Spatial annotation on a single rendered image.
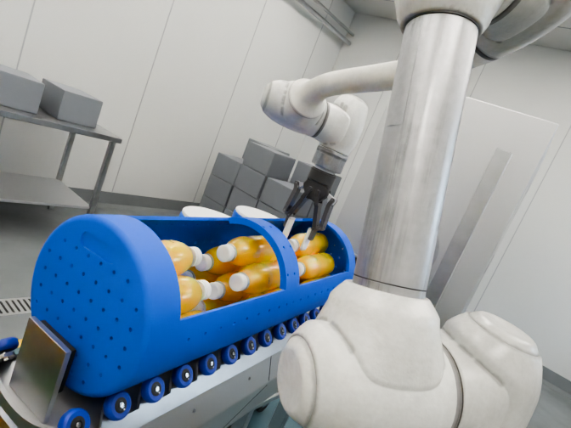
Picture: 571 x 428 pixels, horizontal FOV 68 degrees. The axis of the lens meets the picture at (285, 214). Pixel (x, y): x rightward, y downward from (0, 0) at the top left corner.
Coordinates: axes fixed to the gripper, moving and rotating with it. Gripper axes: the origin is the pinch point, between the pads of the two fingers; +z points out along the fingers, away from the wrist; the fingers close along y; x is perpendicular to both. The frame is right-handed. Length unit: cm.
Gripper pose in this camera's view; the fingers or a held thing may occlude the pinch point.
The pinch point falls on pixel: (296, 235)
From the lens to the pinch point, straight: 122.9
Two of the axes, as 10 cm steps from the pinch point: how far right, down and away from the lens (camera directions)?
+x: -4.7, -0.3, -8.8
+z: -3.8, 9.1, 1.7
